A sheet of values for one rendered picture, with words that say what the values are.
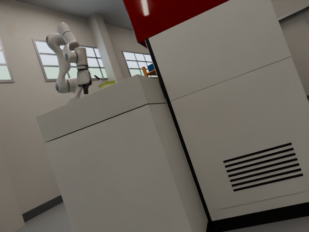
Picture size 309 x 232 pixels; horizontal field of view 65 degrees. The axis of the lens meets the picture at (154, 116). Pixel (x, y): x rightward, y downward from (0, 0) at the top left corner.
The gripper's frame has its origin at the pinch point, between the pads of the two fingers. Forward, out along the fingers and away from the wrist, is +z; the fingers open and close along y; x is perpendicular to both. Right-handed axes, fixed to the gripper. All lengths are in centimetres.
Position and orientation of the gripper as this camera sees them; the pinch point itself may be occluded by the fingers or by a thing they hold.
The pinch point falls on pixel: (85, 91)
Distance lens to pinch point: 185.1
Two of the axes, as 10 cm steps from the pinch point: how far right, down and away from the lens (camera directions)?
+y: -9.5, 1.2, 3.0
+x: -2.9, 0.6, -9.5
